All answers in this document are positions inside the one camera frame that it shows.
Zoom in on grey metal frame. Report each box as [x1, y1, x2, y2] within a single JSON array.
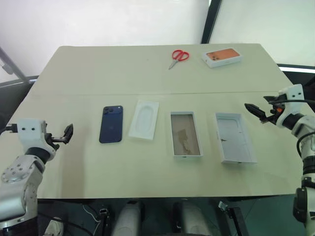
[[0, 46, 38, 87]]

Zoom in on white shoe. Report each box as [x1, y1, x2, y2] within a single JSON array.
[[45, 219, 64, 236]]

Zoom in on white phone box base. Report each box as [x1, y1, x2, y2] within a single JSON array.
[[170, 111, 203, 161]]

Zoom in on dark window pillar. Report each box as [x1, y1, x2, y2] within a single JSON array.
[[200, 0, 223, 45]]

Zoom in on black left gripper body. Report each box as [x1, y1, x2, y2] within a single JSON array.
[[43, 121, 68, 151]]

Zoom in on red handled scissors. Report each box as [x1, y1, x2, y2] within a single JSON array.
[[168, 49, 190, 70]]

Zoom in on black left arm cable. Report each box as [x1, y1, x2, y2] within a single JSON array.
[[0, 124, 18, 135]]

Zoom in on white box with orange phone print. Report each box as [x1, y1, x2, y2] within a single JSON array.
[[201, 47, 245, 69]]

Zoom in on white phone box lid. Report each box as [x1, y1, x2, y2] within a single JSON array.
[[215, 112, 258, 165]]

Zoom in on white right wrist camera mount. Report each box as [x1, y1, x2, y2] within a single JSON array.
[[277, 84, 305, 126]]

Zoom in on dark blue smartphone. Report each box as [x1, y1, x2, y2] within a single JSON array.
[[98, 105, 124, 145]]

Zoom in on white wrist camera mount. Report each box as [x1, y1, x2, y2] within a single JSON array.
[[277, 84, 305, 126], [16, 118, 56, 161]]

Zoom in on white rounded shape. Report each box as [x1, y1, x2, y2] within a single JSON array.
[[112, 201, 141, 236], [181, 201, 213, 236]]

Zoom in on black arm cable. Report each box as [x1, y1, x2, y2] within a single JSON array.
[[0, 124, 18, 135], [270, 97, 315, 158]]

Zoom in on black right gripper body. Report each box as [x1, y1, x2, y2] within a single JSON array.
[[263, 95, 284, 121]]

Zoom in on thin white cable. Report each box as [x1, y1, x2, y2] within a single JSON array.
[[82, 203, 102, 225]]

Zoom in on black table clamp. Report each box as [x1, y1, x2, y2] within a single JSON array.
[[97, 208, 109, 236]]

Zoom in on metal table bracket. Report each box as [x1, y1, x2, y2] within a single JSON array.
[[217, 201, 245, 236]]

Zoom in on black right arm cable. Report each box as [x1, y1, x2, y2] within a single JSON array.
[[270, 97, 315, 158]]

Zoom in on white moulded tray insert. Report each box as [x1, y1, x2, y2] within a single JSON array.
[[127, 99, 159, 141]]

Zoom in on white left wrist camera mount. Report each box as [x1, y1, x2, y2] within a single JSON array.
[[16, 118, 56, 161]]

